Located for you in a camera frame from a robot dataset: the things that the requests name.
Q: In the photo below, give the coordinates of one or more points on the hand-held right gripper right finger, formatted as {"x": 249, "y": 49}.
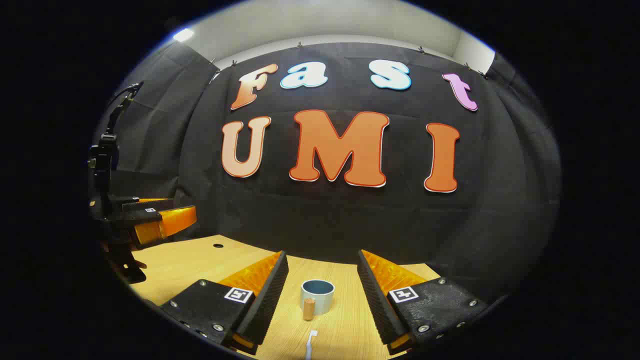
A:
{"x": 380, "y": 300}

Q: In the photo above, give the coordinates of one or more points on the black backdrop cloth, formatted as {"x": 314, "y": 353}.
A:
{"x": 350, "y": 220}

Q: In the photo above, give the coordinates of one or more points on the wooden desktop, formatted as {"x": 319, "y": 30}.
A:
{"x": 190, "y": 265}

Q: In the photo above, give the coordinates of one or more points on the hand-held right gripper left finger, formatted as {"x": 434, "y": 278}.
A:
{"x": 265, "y": 300}

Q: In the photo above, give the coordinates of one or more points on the ceiling light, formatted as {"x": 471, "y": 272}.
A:
{"x": 183, "y": 35}

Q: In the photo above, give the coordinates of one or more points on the white toothbrush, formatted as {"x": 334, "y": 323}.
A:
{"x": 311, "y": 345}

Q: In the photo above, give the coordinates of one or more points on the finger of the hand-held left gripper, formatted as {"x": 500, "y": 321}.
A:
{"x": 145, "y": 218}
{"x": 137, "y": 205}

